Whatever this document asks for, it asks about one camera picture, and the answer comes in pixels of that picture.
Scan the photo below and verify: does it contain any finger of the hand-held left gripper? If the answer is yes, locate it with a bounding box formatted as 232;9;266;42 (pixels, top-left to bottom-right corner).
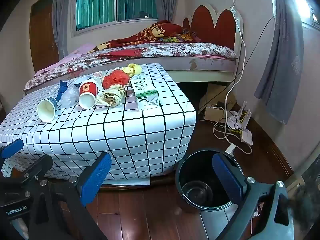
21;154;53;180
0;138;25;159

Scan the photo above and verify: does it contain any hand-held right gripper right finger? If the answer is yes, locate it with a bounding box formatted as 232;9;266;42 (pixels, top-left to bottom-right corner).
212;152;298;240

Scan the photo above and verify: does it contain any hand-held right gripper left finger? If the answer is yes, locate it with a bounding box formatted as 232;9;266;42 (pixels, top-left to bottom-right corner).
27;152;112;240

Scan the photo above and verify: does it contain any black trash bin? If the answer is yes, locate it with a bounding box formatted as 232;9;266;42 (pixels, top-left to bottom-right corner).
175;149;244;214

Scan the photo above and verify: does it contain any white paper cup blue print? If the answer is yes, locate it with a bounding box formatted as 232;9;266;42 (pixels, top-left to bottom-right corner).
37;97;58;123

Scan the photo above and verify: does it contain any clear plastic bag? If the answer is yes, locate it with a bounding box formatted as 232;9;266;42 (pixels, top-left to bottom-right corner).
60;84;80;108

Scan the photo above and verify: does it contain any beige plastic bag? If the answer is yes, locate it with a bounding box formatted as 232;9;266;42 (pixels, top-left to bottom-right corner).
94;84;125;108

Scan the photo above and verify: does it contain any green white milk carton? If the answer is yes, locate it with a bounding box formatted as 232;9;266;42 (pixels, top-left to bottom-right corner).
130;76;160;112

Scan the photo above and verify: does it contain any red plastic bag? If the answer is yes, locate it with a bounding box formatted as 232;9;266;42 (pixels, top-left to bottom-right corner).
102;69;132;90

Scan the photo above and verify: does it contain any yellow cloth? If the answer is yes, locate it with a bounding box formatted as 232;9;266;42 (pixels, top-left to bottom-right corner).
121;63;142;78

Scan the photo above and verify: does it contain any white router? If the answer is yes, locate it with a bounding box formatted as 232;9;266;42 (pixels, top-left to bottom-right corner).
236;101;253;146

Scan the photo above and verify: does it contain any white checkered tablecloth table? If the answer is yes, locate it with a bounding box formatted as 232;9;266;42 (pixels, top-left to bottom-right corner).
0;63;197;184

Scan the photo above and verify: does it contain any white box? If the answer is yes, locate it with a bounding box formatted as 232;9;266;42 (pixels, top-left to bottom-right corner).
204;106;227;123

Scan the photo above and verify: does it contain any cardboard box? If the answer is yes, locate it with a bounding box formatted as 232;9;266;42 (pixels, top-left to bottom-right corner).
200;82;237;105

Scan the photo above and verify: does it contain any pink cloth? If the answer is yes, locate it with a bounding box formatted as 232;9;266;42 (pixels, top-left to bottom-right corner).
34;43;97;77

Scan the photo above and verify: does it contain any brown wooden door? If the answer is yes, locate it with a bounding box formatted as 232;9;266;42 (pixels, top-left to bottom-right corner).
29;0;60;73

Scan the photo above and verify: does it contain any grey curtain with pattern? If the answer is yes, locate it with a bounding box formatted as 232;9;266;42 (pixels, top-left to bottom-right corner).
254;0;304;125

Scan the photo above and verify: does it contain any bed with floral sheet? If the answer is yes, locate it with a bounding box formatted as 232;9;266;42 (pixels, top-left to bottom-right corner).
23;41;238;95

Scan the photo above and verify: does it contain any red heart-shaped headboard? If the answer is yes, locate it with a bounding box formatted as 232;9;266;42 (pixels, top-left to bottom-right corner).
182;4;243;55

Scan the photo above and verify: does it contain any red patterned blanket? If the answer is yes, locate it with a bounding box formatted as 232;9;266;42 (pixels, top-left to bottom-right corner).
87;20;200;53

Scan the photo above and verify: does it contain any window with teal curtain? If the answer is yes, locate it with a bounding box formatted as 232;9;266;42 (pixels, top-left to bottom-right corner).
71;0;160;37

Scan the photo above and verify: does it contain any bright side window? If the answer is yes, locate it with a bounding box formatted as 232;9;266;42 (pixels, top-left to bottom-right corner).
272;0;320;28

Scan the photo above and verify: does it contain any black cable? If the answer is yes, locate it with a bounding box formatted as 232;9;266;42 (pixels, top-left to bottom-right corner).
197;15;275;115

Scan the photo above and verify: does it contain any white power cable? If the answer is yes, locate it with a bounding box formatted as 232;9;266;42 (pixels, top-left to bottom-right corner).
212;0;253;155

